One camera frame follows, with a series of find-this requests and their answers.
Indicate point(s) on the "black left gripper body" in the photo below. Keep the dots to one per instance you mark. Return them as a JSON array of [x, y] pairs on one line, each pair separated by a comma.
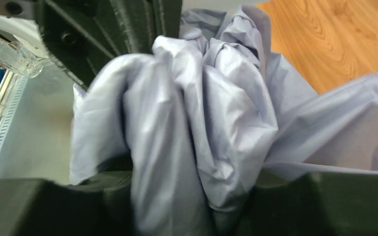
[[82, 36]]

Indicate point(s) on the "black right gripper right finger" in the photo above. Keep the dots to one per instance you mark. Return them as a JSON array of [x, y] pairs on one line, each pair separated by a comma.
[[315, 204]]

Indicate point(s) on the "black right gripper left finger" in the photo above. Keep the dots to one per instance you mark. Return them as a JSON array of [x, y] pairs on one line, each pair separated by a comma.
[[100, 206]]

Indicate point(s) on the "lavender folding umbrella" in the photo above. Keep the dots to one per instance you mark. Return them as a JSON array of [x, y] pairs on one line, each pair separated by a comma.
[[205, 112]]

